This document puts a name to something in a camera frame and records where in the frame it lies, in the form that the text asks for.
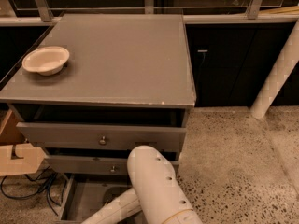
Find white diagonal support pole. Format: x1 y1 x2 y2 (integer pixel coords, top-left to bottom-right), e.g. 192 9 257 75
249 20 299 119

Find grey top drawer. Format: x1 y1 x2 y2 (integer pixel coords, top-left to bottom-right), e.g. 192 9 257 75
18 105 186 152

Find light wooden board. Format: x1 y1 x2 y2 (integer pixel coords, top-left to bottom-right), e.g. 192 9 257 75
0 110 45 176

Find metal window railing frame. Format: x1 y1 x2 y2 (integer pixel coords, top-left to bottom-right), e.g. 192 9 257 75
0 0 299 26

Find dark low cabinet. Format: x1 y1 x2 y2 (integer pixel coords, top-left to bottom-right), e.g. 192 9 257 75
186 22 294 107

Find grey drawer cabinet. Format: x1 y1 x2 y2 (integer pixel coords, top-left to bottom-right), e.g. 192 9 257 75
0 13 197 224

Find grey drawer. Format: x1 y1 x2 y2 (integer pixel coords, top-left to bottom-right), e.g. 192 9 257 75
55 174 132 224
44 147 180 179
18 105 186 152

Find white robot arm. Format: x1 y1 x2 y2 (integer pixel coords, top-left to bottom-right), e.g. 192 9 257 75
81 146 203 224

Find white paper bowl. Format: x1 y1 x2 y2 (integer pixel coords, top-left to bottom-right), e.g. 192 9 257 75
21 46 70 76

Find grey bottom drawer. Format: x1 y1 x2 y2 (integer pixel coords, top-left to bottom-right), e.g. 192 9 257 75
55 174 132 224

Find blue cable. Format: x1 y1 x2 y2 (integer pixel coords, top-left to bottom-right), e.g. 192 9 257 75
0 166 68 217

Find grey middle drawer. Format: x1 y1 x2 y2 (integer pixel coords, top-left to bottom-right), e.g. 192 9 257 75
44 147 180 179

